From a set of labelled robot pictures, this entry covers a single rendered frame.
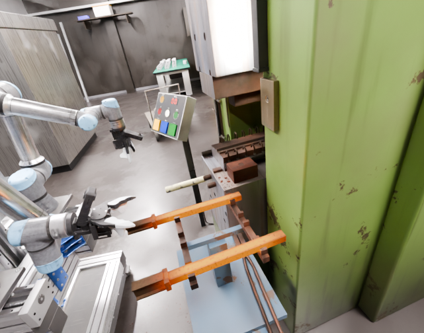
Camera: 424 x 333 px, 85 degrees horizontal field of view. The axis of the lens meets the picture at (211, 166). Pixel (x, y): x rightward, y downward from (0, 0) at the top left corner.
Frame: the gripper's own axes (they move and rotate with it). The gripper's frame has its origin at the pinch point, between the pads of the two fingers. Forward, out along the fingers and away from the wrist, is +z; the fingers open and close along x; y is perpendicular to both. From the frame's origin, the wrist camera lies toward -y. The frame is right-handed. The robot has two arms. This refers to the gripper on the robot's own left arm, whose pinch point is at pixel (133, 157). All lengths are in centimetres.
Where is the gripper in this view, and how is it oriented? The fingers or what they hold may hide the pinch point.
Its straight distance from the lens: 147.2
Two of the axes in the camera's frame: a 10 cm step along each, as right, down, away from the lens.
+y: -9.8, 1.9, -0.5
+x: 1.3, 4.8, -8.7
